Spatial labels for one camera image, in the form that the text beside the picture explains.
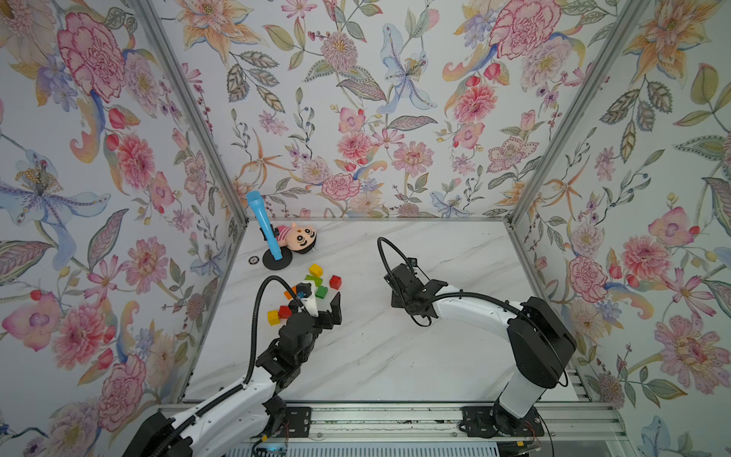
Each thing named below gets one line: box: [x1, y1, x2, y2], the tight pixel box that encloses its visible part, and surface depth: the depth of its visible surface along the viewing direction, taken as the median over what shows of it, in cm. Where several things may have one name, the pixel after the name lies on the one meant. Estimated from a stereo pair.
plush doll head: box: [276, 222, 317, 255], surface depth 109 cm
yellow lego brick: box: [308, 262, 325, 279], surface depth 106 cm
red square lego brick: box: [329, 274, 342, 291], surface depth 101 cm
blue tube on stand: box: [246, 190, 283, 261], surface depth 93 cm
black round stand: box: [262, 246, 293, 271], surface depth 108 cm
